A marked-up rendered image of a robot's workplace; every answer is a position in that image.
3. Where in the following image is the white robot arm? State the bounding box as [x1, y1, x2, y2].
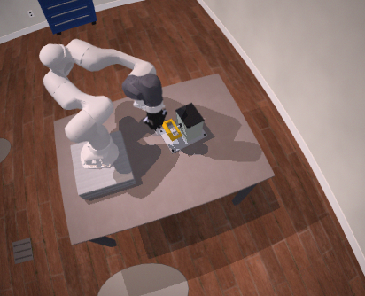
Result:
[39, 39, 165, 169]

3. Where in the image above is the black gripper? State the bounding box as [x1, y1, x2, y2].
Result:
[143, 109, 167, 135]

